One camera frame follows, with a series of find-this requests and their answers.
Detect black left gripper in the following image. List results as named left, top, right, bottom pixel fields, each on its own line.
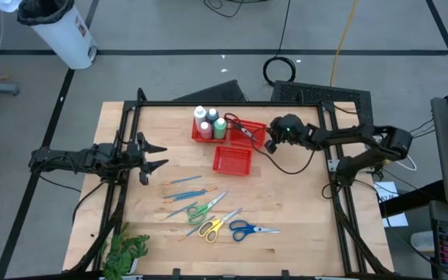
left=124, top=131, right=170, bottom=186

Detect red-handled scissors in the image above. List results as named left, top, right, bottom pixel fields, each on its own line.
left=223, top=112, right=261, bottom=143

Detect red paint bottle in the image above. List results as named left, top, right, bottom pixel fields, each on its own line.
left=198, top=121, right=214, bottom=141

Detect white paint bottle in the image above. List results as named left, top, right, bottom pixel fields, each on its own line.
left=193, top=105, right=208, bottom=128

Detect green paint bottle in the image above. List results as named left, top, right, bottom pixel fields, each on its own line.
left=212, top=117, right=228, bottom=141

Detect green-handled scissors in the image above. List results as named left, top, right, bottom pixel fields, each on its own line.
left=185, top=190, right=229, bottom=226

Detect yellow-handled scissors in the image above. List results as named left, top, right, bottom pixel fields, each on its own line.
left=197, top=207, right=244, bottom=244

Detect blue-handled scissors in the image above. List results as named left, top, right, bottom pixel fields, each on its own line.
left=228, top=219, right=282, bottom=243

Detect red plastic mesh basket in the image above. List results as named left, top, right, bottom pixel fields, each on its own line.
left=191, top=116, right=229, bottom=145
left=212, top=145, right=254, bottom=177
left=229, top=119, right=268, bottom=149

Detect black perforated computer case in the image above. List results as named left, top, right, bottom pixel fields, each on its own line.
left=271, top=79, right=374, bottom=134

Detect black flat panel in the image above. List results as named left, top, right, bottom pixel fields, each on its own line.
left=172, top=79, right=248, bottom=103

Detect green plant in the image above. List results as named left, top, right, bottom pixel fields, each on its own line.
left=100, top=221, right=151, bottom=280

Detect white paper sheet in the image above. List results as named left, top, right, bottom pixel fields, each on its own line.
left=373, top=180, right=410, bottom=229

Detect black beam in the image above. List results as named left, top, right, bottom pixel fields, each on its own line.
left=378, top=180, right=446, bottom=219

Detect white trash can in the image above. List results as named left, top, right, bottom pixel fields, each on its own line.
left=16, top=0, right=99, bottom=71

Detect white round object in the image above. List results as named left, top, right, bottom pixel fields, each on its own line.
left=409, top=230, right=436, bottom=254

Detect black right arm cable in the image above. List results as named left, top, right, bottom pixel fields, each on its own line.
left=250, top=134, right=317, bottom=176

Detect black aluminium table frame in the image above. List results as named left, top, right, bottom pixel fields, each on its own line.
left=68, top=87, right=395, bottom=280

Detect black coiled cable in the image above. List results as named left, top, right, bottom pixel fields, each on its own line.
left=261, top=0, right=297, bottom=88

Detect black floor cable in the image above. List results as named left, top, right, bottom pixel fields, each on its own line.
left=71, top=180, right=107, bottom=226

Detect yellow cable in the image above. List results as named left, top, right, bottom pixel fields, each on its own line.
left=328, top=0, right=360, bottom=88

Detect white cable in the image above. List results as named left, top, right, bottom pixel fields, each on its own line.
left=394, top=153, right=418, bottom=173

